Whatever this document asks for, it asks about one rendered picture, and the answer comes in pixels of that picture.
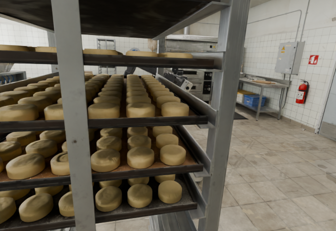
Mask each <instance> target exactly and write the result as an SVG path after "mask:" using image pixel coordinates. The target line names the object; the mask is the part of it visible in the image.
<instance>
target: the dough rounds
mask: <svg viewBox="0 0 336 231"><path fill-rule="evenodd" d="M175 175H176V174H169V175H159V176H154V178H155V180H156V181H157V182H158V183H160V185H159V186H158V197H159V199H160V200H161V201H162V202H164V203H167V204H174V203H177V202H178V201H179V200H180V199H181V197H182V187H181V185H180V184H179V183H178V182H176V181H174V180H175ZM127 182H128V184H129V185H130V186H131V187H130V188H129V189H128V191H127V201H128V203H129V205H130V206H132V207H134V208H143V207H146V206H147V205H149V204H150V203H151V201H152V196H153V191H152V188H151V187H150V186H149V185H147V183H148V182H149V177H139V178H129V179H127ZM121 184H122V179H119V180H109V181H99V187H100V188H101V190H99V191H98V192H97V194H96V195H95V206H96V208H97V209H98V210H99V211H102V212H109V211H113V210H115V209H116V208H118V207H119V206H120V205H121V203H122V191H121V189H120V188H118V187H119V186H120V185H121ZM63 187H64V185H58V186H48V187H38V188H34V189H35V195H33V196H31V197H29V198H28V199H26V200H25V201H24V202H23V203H22V204H21V205H20V206H19V215H20V219H21V220H22V221H24V222H34V221H37V220H40V219H42V218H43V217H45V216H46V215H48V214H49V213H50V212H51V210H52V209H53V207H54V203H53V197H52V196H54V195H56V194H58V193H59V192H60V191H61V190H62V189H63ZM30 190H31V188H28V189H18V190H8V191H0V224H1V223H3V222H5V221H6V220H8V219H9V218H10V217H11V216H12V215H13V214H14V213H15V212H16V209H17V208H16V203H15V201H16V200H18V199H20V198H22V197H24V196H25V195H26V194H28V193H29V192H30ZM58 205H59V212H60V214H61V215H62V216H65V217H72V216H75V213H74V204H73V195H72V186H71V184H69V192H68V193H66V194H65V195H63V196H62V197H61V198H60V200H59V203H58Z"/></svg>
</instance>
